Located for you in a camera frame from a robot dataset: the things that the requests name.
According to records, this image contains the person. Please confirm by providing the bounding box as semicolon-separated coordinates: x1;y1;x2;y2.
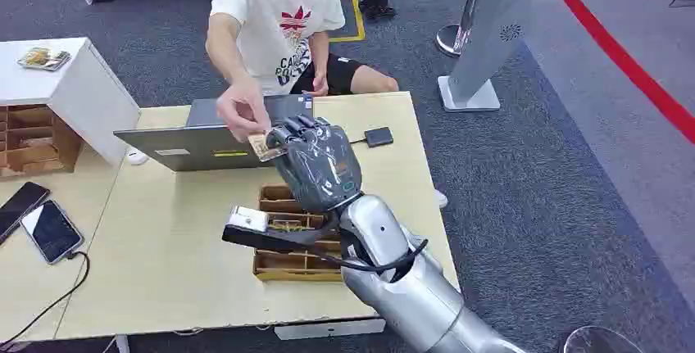
204;0;401;143

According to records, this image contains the cards stack in box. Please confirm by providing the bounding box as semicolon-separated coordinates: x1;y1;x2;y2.
268;219;307;233

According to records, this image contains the black charging cable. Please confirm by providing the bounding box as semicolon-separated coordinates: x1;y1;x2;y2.
0;250;91;347

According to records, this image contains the person's right hand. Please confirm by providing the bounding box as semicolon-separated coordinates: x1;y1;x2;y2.
215;79;272;143

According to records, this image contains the person's hand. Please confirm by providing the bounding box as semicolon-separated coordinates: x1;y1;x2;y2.
306;70;331;97
215;79;272;143

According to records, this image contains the open wooden compartment box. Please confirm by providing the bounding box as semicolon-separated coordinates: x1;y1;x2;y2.
0;102;84;180

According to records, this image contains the round glass stand base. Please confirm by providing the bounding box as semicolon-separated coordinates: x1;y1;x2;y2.
562;325;646;353

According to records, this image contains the grey laptop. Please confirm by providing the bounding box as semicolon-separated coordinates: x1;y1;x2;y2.
113;93;316;173

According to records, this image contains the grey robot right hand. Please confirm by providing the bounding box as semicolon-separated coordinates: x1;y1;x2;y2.
265;115;364;215

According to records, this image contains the grey sign stand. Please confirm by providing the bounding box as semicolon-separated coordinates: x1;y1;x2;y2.
437;0;534;113

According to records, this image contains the smartphone in pale case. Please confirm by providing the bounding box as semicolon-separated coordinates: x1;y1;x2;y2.
20;199;85;266

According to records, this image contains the small black adapter box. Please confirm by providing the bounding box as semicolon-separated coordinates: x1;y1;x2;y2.
363;126;395;149

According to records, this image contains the red barrier belt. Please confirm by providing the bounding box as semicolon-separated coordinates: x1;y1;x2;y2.
534;0;695;146

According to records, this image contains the wooden card box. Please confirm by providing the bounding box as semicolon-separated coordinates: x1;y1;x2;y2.
252;183;345;283

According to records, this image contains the chrome stanchion post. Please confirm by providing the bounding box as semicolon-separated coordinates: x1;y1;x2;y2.
434;0;490;59

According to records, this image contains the white cabinet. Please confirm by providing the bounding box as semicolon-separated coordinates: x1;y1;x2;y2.
0;36;142;168

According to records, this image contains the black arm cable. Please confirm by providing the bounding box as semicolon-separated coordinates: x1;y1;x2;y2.
293;215;430;274

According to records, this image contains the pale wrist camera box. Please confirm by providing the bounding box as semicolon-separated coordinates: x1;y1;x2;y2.
226;205;270;233

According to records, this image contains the black smartphone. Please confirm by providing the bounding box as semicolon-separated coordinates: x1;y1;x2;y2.
0;181;52;247

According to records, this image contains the person's left hand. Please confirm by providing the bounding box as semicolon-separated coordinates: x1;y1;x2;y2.
306;70;331;97

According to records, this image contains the yellow bordered floor mat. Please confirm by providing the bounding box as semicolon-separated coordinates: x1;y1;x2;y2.
328;0;367;44

